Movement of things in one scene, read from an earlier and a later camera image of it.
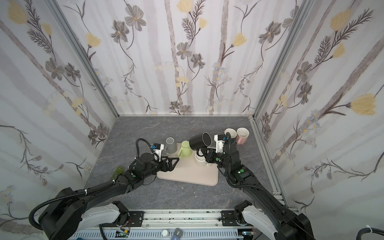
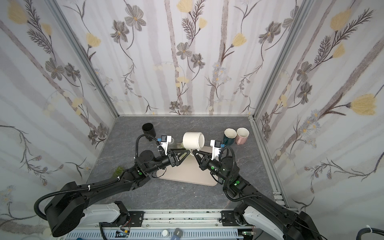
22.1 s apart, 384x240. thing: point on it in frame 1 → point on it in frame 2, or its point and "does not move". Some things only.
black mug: x=200 y=141 → x=148 y=128
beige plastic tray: x=187 y=171 does not move
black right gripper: x=212 y=156 → x=204 y=159
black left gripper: x=164 y=163 → x=173 y=157
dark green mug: x=233 y=132 does not move
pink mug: x=242 y=135 does not move
